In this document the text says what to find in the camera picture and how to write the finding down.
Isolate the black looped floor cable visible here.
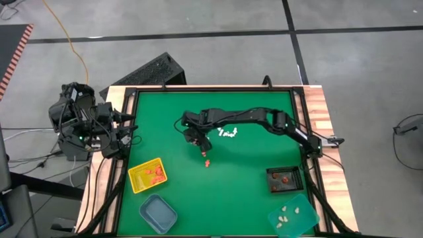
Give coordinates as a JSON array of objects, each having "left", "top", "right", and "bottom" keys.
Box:
[{"left": 392, "top": 113, "right": 423, "bottom": 171}]

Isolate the dark device with screen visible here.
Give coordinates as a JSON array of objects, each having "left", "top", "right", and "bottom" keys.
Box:
[{"left": 0, "top": 194, "right": 13, "bottom": 234}]

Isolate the black perforated computer case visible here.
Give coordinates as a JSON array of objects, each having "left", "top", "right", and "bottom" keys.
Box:
[{"left": 98, "top": 52, "right": 187, "bottom": 100}]

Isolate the black diagonal frame strut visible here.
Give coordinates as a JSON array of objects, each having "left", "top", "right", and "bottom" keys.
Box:
[
  {"left": 303, "top": 170, "right": 353, "bottom": 236},
  {"left": 77, "top": 165, "right": 128, "bottom": 236}
]

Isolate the thick yellow power cable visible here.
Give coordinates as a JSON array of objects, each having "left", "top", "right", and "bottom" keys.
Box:
[{"left": 42, "top": 0, "right": 89, "bottom": 85}]

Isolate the black flat floor bar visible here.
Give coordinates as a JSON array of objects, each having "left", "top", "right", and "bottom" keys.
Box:
[{"left": 9, "top": 171, "right": 85, "bottom": 202}]

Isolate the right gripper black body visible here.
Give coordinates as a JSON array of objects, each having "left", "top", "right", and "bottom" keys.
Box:
[{"left": 183, "top": 127, "right": 208, "bottom": 145}]

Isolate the black slotted plastic basket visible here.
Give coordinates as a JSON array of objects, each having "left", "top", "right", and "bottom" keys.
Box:
[{"left": 266, "top": 166, "right": 305, "bottom": 194}]

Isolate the grey upright panel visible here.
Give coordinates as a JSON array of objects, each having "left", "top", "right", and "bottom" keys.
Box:
[{"left": 0, "top": 125, "right": 11, "bottom": 192}]

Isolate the grey metal stand foot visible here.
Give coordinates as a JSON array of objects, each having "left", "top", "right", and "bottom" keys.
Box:
[{"left": 393, "top": 117, "right": 423, "bottom": 136}]

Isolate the white floor cable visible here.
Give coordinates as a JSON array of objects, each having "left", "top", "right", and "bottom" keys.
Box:
[{"left": 2, "top": 128, "right": 50, "bottom": 142}]

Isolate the black mat with striped edge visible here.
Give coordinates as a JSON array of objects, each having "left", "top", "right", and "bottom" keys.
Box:
[{"left": 0, "top": 23, "right": 34, "bottom": 102}]

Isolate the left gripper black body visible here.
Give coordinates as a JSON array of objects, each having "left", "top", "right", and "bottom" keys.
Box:
[{"left": 95, "top": 102, "right": 117, "bottom": 133}]

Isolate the green table mat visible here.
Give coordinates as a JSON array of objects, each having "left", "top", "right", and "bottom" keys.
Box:
[{"left": 118, "top": 91, "right": 315, "bottom": 236}]

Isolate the yellow slotted plastic basket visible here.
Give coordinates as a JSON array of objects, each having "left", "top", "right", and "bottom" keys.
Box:
[{"left": 127, "top": 157, "right": 169, "bottom": 194}]

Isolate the blue-grey plastic tray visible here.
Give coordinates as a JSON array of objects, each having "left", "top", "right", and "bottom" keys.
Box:
[{"left": 138, "top": 193, "right": 178, "bottom": 235}]

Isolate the black floor tape strip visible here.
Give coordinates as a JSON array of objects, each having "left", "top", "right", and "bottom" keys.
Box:
[
  {"left": 28, "top": 25, "right": 423, "bottom": 45},
  {"left": 282, "top": 0, "right": 310, "bottom": 86}
]

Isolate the teal plastic tray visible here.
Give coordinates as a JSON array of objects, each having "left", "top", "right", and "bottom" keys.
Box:
[{"left": 267, "top": 193, "right": 321, "bottom": 238}]

